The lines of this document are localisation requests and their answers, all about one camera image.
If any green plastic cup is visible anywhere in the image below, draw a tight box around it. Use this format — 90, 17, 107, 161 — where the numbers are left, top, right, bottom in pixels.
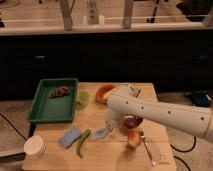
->
78, 91, 89, 106

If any green plastic tray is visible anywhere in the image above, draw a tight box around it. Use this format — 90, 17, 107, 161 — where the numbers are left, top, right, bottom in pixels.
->
28, 78, 78, 124

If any red grapes bunch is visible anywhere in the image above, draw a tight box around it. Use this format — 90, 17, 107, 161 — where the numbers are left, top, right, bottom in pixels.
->
50, 86, 70, 98

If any yellow corn cob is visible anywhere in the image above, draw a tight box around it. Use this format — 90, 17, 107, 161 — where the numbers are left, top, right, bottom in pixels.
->
102, 91, 112, 100

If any blue black floor device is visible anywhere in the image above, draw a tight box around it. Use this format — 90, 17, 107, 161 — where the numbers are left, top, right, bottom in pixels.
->
185, 91, 212, 107

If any black cable on floor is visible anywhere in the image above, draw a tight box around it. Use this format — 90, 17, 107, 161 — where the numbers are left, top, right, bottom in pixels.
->
170, 135, 198, 154

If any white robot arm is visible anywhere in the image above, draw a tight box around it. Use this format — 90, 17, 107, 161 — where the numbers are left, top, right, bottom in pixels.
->
106, 84, 213, 143

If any blue sponge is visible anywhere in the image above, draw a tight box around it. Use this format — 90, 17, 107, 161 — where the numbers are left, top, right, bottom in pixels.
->
59, 128, 81, 148

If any white paper cup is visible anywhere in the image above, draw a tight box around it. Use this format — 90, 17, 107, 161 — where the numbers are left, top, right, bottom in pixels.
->
23, 135, 46, 157

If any green chili pepper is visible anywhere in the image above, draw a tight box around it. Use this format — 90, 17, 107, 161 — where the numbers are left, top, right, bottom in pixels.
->
76, 129, 91, 158

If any grey-blue towel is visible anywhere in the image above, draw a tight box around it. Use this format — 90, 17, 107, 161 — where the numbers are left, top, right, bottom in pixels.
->
90, 128, 111, 140

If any dark red bowl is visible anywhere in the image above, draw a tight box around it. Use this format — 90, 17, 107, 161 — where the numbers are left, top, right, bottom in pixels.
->
121, 115, 143, 129

